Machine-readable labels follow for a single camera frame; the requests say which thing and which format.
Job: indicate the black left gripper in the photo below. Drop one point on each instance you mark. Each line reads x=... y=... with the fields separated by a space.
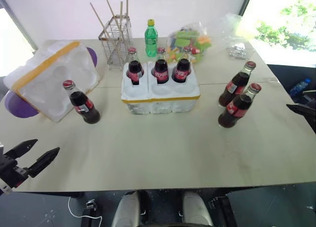
x=10 y=169

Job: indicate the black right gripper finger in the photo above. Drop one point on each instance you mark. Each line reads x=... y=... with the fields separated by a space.
x=307 y=114

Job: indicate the glass cola bottle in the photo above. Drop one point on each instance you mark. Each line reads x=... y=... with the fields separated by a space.
x=234 y=88
x=181 y=71
x=134 y=71
x=160 y=71
x=234 y=111
x=85 y=108

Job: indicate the white foam lid with tape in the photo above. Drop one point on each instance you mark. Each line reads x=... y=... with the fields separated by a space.
x=49 y=76

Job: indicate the white foam bottle tray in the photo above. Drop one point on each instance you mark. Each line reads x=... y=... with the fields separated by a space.
x=160 y=101

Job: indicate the blue water bottle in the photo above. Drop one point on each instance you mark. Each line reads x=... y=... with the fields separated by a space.
x=300 y=86

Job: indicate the large purple disc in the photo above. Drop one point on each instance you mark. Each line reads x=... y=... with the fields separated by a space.
x=19 y=108

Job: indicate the silver robot left leg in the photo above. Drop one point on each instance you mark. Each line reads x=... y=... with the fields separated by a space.
x=127 y=209

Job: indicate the silver robot leg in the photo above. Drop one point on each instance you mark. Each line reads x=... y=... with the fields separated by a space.
x=127 y=209
x=197 y=209

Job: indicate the small purple disc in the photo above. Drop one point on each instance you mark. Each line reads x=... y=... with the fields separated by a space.
x=93 y=56

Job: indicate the bag of colourful toys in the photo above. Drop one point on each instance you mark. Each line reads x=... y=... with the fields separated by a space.
x=187 y=42

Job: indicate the silver robot right leg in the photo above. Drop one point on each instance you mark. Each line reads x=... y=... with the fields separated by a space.
x=197 y=209

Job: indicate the wooden stick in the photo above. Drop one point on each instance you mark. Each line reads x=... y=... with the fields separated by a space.
x=98 y=18
x=121 y=17
x=111 y=8
x=127 y=2

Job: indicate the green plastic soda bottle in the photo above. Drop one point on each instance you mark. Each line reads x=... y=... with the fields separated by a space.
x=151 y=39

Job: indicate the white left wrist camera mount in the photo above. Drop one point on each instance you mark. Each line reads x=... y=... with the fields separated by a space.
x=4 y=187

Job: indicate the black window frame post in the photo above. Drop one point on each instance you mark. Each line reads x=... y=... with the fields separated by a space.
x=245 y=1

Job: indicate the grey window frame post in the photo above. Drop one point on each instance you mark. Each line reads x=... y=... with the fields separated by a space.
x=17 y=22

